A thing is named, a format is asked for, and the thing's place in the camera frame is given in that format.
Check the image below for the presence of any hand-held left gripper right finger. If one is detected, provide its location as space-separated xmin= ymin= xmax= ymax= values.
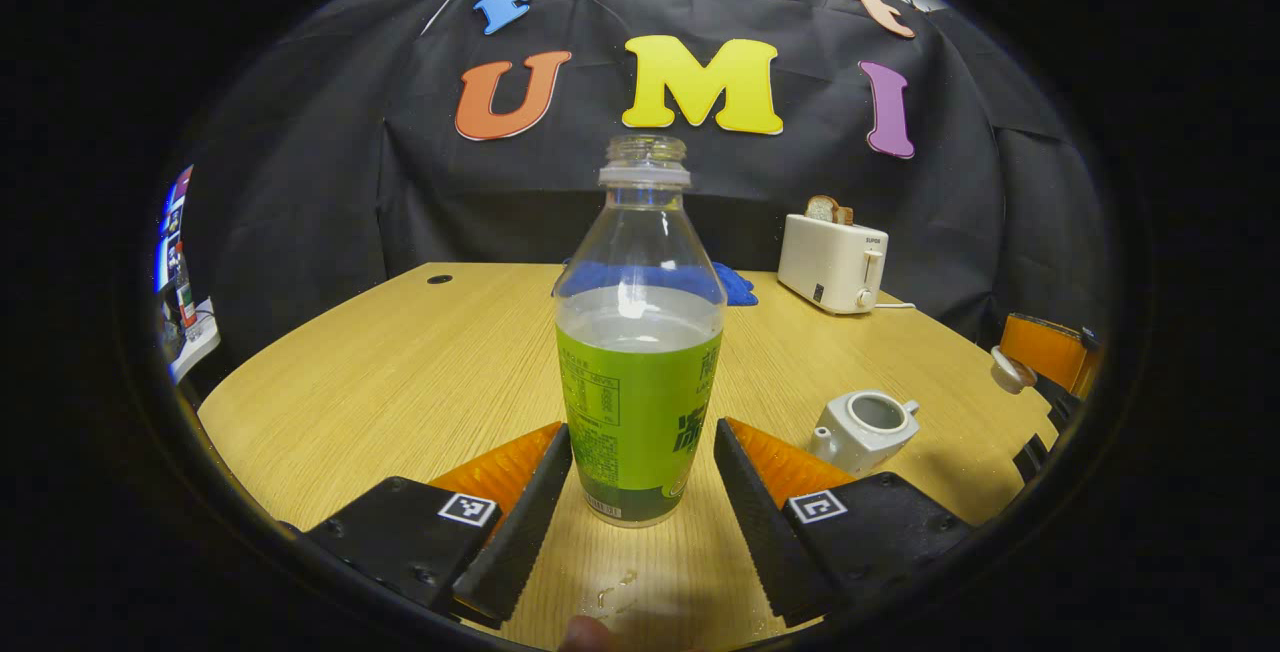
xmin=714 ymin=417 xmax=976 ymax=628

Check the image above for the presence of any computer monitor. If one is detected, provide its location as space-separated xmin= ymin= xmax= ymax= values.
xmin=155 ymin=165 xmax=196 ymax=293

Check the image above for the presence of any green label water bottle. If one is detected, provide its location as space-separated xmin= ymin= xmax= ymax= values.
xmin=553 ymin=135 xmax=728 ymax=529

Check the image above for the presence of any blue towel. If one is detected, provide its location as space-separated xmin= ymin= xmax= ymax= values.
xmin=560 ymin=260 xmax=758 ymax=308

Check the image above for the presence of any black backdrop cloth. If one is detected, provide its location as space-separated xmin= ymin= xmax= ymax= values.
xmin=180 ymin=0 xmax=1116 ymax=403

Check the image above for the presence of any white toaster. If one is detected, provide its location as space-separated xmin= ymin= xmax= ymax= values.
xmin=777 ymin=214 xmax=889 ymax=315

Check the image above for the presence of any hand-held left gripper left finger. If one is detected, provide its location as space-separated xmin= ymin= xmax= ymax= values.
xmin=300 ymin=422 xmax=573 ymax=630

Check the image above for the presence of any white side table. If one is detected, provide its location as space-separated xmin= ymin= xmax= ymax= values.
xmin=165 ymin=302 xmax=222 ymax=385

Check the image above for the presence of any white ceramic teacup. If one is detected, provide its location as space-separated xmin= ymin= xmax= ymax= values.
xmin=810 ymin=390 xmax=921 ymax=476

